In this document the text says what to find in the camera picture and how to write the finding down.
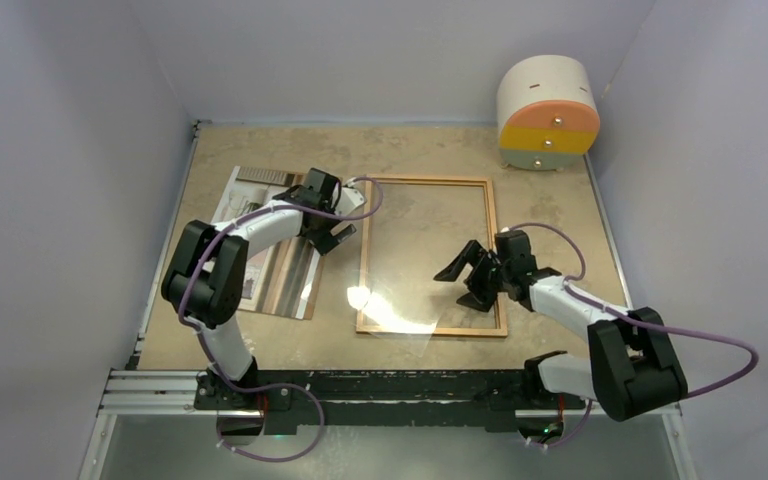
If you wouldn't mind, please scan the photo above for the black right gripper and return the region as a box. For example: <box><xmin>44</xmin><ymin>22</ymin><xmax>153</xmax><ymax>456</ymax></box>
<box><xmin>435</xmin><ymin>240</ymin><xmax>512</xmax><ymax>313</ymax></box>

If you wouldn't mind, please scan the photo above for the brown frame backing board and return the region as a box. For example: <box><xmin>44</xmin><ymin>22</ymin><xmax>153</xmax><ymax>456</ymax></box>
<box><xmin>228</xmin><ymin>169</ymin><xmax>324</xmax><ymax>320</ymax></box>

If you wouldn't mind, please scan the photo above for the wooden picture frame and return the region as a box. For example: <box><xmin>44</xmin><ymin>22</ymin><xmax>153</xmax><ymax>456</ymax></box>
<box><xmin>355</xmin><ymin>174</ymin><xmax>508</xmax><ymax>338</ymax></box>

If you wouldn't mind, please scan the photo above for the clear acrylic sheet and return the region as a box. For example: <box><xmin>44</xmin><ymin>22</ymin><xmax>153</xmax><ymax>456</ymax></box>
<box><xmin>347</xmin><ymin>180</ymin><xmax>495</xmax><ymax>340</ymax></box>

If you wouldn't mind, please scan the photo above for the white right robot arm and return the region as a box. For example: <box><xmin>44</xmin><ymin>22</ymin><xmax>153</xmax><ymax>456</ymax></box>
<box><xmin>434</xmin><ymin>230</ymin><xmax>689</xmax><ymax>421</ymax></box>

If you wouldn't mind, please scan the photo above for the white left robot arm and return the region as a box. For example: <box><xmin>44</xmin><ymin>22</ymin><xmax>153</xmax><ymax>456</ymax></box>
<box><xmin>161</xmin><ymin>168</ymin><xmax>367</xmax><ymax>409</ymax></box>

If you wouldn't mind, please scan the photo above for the round pastel drawer cabinet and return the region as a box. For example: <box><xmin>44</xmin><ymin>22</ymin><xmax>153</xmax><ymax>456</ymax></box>
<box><xmin>496</xmin><ymin>55</ymin><xmax>601</xmax><ymax>171</ymax></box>

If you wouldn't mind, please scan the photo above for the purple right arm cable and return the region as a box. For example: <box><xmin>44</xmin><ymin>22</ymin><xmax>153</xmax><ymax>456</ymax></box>
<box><xmin>503</xmin><ymin>221</ymin><xmax>760</xmax><ymax>452</ymax></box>

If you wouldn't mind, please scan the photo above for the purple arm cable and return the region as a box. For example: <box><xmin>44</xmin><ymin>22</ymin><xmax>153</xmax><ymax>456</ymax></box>
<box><xmin>177</xmin><ymin>175</ymin><xmax>385</xmax><ymax>464</ymax></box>
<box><xmin>503</xmin><ymin>221</ymin><xmax>760</xmax><ymax>452</ymax></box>

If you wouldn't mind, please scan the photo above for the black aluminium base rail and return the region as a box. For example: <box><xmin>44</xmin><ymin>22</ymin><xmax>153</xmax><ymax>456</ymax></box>
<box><xmin>97</xmin><ymin>367</ymin><xmax>680</xmax><ymax>439</ymax></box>

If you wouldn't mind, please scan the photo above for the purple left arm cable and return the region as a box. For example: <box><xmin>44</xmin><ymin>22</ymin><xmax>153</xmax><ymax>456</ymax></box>
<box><xmin>177</xmin><ymin>175</ymin><xmax>385</xmax><ymax>464</ymax></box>

